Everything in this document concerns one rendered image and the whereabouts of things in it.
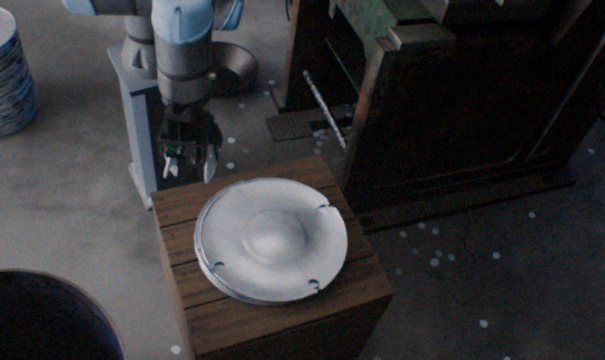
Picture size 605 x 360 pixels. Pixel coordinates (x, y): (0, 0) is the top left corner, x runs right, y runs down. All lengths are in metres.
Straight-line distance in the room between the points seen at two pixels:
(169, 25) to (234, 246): 0.50
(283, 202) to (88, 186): 0.73
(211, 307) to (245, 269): 0.09
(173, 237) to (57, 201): 0.63
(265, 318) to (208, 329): 0.11
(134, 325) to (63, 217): 0.41
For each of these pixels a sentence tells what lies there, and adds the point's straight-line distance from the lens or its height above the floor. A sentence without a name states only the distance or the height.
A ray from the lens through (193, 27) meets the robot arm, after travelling 0.67.
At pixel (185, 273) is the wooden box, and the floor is 0.35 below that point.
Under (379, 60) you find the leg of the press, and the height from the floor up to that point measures 0.59.
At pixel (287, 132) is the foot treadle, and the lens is 1.54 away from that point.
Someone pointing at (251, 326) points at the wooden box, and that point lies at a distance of 0.98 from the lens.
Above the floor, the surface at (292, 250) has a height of 0.38.
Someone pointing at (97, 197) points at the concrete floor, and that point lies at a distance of 1.61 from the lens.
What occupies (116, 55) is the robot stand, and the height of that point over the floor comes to 0.45.
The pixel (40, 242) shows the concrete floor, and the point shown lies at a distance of 1.56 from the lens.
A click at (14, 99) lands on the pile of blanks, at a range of 1.80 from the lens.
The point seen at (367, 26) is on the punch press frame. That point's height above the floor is 0.55.
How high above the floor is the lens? 1.24
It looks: 50 degrees down
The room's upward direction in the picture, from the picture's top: 10 degrees clockwise
